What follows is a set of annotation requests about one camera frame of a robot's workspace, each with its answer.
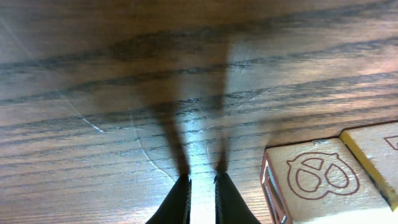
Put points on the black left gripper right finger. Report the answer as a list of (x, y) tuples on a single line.
[(230, 207)]

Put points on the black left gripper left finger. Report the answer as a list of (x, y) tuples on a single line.
[(175, 209)]

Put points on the white number two block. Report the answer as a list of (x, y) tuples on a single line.
[(320, 182)]

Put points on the acorn picture block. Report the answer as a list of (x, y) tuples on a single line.
[(375, 147)]

